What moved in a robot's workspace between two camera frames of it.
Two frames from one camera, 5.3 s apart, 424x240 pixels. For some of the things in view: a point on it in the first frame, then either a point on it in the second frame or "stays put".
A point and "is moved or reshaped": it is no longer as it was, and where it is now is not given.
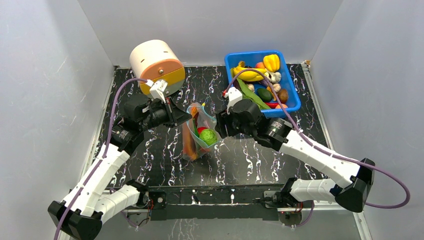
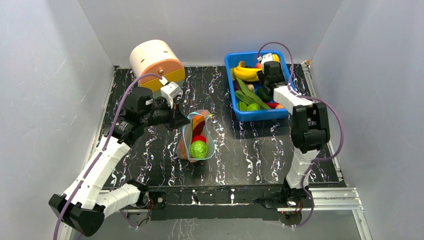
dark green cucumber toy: x=265 y=95 stays put
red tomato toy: x=200 y=129 → x=198 y=137
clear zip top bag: x=199 y=133 is moved or reshaped
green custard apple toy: x=208 y=136 → x=198 y=149
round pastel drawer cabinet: x=155 y=60 stays put
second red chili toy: x=272 y=105 stays put
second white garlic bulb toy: x=251 y=87 stays put
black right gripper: x=224 y=122 → x=265 y=76
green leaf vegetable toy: x=249 y=94 stays put
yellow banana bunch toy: x=248 y=76 stays put
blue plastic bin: x=288 y=79 stays put
